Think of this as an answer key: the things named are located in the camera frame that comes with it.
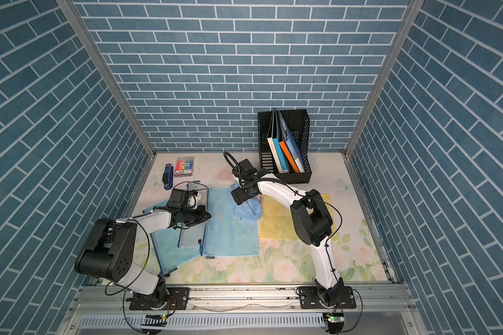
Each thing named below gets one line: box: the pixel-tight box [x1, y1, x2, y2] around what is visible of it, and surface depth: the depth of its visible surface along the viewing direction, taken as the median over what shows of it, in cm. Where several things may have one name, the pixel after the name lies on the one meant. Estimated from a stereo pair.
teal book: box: [272, 127, 290, 174], surface depth 93 cm
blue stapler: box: [162, 163, 174, 190], surface depth 107 cm
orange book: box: [278, 140, 300, 174], surface depth 95 cm
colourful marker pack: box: [173, 156, 195, 178], surface depth 114 cm
